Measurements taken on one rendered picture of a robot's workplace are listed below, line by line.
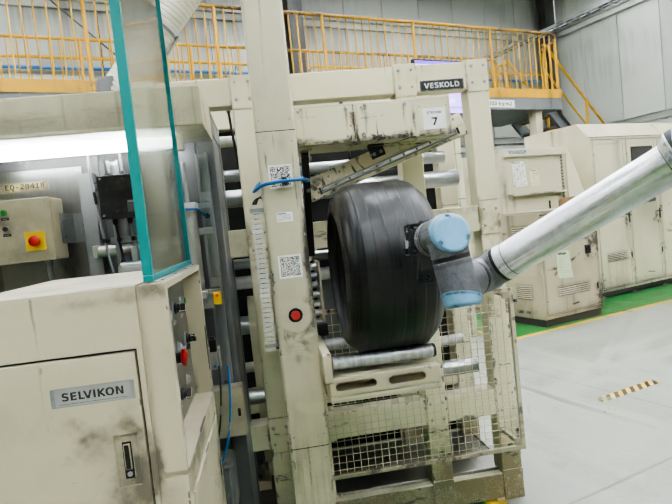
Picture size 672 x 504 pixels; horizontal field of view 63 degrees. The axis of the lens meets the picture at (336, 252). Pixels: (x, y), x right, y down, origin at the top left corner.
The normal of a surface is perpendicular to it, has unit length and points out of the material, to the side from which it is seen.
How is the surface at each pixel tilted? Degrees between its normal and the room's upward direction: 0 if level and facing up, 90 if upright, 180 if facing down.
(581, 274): 90
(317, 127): 90
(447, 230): 78
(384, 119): 90
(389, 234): 68
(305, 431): 90
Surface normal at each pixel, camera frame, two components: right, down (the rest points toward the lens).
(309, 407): 0.14, 0.04
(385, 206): 0.03, -0.65
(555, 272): 0.44, 0.00
